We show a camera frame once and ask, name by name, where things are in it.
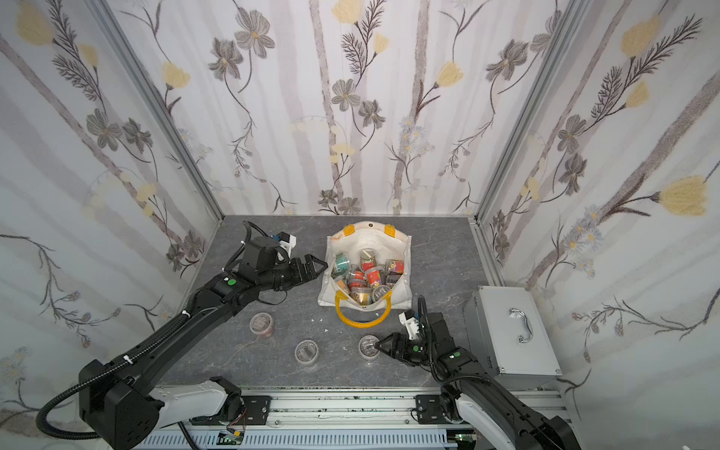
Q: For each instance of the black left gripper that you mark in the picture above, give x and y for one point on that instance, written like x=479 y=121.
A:
x=295 y=270

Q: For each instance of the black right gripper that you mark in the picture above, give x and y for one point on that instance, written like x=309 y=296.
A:
x=402 y=347

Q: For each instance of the clear lid seed jar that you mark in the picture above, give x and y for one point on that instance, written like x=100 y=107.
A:
x=367 y=347

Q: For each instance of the white canvas tote bag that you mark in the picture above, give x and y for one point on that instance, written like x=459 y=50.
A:
x=369 y=245

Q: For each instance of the red green label seed jar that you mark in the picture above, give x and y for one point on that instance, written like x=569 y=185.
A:
x=306 y=353

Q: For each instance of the yellow stripe lid seed jar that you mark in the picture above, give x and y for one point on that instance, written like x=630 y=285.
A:
x=363 y=296

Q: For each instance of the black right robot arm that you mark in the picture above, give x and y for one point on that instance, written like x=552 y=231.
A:
x=468 y=392

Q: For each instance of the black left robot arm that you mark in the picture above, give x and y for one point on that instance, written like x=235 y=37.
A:
x=117 y=399

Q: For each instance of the teal label seed jar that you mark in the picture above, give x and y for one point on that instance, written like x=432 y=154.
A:
x=342 y=265

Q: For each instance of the red seed jar in bag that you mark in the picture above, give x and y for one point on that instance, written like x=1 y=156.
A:
x=394 y=266

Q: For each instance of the silver metal case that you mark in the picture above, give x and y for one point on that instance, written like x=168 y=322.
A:
x=507 y=335

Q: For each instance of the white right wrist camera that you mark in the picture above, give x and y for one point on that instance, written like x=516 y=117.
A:
x=409 y=320

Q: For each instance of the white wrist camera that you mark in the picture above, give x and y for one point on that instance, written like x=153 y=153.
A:
x=286 y=241
x=409 y=320

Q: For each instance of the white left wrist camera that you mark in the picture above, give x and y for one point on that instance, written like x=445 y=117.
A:
x=286 y=241

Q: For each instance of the white slotted cable duct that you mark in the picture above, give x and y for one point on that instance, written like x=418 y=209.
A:
x=326 y=439

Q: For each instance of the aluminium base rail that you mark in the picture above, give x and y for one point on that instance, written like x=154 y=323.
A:
x=345 y=408

